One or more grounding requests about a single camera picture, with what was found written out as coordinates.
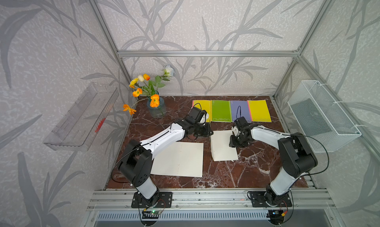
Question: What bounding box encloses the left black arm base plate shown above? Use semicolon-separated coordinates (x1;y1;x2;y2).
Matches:
131;191;173;209

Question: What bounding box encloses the glass vase with flowers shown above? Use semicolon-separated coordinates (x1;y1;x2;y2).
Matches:
123;65;174;118

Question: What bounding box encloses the yellow notebook pink spine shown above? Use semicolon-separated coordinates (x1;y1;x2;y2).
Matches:
248;100;272;123

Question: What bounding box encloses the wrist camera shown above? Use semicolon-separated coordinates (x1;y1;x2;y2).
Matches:
185;106;209;124
232;117;250;137

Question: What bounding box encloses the brown slotted spatula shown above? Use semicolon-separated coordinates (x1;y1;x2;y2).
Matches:
113;173;127;182

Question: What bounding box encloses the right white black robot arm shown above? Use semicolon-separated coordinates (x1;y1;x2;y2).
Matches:
230;124;318;197

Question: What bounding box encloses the white wire mesh basket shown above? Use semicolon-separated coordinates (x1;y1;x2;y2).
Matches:
288;80;362;153

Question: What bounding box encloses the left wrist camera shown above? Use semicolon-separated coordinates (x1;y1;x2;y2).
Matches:
185;106;209;124

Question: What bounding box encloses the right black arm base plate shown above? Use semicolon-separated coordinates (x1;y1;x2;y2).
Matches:
247;191;293;208

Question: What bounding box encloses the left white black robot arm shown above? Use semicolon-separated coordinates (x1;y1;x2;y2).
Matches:
115;119;213;201

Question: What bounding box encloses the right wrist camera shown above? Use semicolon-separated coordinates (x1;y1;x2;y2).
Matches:
232;117;250;137

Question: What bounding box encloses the purple notebook green spine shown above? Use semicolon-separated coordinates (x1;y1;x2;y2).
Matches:
230;100;252;123

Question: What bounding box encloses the clear plastic wall tray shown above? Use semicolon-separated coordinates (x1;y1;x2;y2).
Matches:
43;82;119;151

